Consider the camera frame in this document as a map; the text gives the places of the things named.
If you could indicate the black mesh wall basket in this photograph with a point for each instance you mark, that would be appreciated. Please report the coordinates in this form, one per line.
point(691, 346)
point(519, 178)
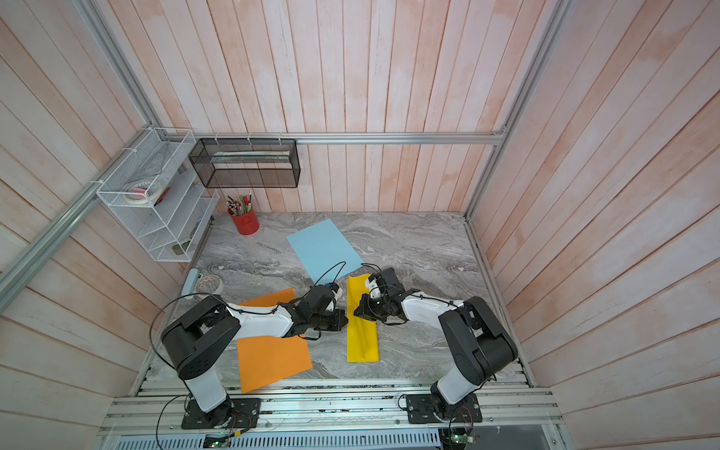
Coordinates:
point(239, 163)

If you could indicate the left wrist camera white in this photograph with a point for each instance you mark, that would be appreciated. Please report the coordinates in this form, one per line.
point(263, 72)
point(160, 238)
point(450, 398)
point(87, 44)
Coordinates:
point(336, 293)

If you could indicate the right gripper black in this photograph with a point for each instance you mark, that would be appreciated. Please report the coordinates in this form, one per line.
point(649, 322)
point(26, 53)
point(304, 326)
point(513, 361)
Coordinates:
point(365, 308)

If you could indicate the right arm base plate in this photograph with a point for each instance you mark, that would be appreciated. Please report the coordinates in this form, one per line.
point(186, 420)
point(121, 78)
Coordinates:
point(432, 409)

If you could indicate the white wire shelf rack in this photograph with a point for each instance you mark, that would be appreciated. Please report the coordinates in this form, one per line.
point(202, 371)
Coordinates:
point(170, 230)

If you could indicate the red pencil cup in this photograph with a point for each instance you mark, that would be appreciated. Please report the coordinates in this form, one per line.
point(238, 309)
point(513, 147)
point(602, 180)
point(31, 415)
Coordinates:
point(246, 224)

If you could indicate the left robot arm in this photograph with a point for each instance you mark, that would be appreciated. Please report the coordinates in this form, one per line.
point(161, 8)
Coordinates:
point(195, 341)

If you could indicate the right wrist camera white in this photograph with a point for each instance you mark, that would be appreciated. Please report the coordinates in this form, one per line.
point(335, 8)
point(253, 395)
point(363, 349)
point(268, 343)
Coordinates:
point(373, 287)

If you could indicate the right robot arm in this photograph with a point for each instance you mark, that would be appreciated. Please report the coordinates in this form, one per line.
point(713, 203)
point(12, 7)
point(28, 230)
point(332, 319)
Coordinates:
point(478, 342)

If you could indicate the yellow paper sheet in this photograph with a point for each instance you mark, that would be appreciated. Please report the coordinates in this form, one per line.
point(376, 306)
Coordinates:
point(362, 337)

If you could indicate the light blue paper sheet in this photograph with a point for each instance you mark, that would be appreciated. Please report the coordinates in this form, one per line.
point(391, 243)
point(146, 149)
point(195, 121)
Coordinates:
point(325, 253)

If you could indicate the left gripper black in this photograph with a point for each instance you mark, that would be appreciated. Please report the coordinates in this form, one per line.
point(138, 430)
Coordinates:
point(337, 325)

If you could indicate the tape roll on shelf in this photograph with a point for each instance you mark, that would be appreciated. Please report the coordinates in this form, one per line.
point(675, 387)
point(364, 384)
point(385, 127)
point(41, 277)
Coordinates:
point(143, 192)

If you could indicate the orange paper sheet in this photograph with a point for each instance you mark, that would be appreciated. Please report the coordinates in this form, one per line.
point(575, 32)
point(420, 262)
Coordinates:
point(265, 354)

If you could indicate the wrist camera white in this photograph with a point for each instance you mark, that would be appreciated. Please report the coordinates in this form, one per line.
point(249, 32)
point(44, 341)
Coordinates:
point(336, 293)
point(373, 287)

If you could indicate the clear tape roll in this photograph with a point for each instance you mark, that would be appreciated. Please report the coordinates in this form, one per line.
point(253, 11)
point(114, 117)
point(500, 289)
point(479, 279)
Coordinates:
point(209, 284)

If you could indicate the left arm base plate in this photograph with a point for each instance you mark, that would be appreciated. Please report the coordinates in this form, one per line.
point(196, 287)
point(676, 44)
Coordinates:
point(219, 413)

